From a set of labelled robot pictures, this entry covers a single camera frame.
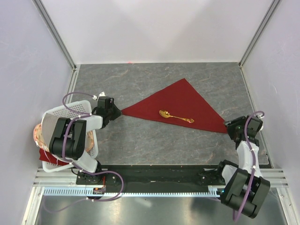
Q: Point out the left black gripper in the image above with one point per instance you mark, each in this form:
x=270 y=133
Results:
x=117 y=112

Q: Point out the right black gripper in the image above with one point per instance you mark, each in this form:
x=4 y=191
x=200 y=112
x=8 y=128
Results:
x=231 y=123

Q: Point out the red cloth napkin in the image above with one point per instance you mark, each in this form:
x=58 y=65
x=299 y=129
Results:
x=178 y=104

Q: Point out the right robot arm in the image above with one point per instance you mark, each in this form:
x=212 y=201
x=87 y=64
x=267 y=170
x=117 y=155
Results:
x=245 y=188

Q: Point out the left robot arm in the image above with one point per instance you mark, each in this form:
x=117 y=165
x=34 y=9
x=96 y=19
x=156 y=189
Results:
x=65 y=130

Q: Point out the white plastic basket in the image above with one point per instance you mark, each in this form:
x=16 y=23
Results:
x=88 y=160

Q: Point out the patterned plate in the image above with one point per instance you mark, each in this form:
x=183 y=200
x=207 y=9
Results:
x=39 y=140

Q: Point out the red cloth in basket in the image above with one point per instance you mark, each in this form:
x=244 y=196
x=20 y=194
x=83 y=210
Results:
x=49 y=158

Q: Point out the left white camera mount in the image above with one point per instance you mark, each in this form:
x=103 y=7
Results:
x=102 y=94

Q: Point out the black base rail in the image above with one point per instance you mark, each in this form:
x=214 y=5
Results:
x=155 y=177

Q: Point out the white slotted cable duct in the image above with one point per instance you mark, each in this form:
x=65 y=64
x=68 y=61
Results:
x=99 y=191

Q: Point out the left aluminium frame post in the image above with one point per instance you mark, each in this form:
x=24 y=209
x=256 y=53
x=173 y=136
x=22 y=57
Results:
x=54 y=32

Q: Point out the aluminium frame post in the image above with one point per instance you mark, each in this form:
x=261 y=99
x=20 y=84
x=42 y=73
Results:
x=259 y=31
x=54 y=32

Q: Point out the right aluminium frame post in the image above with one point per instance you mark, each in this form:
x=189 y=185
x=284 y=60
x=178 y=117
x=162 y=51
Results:
x=259 y=31

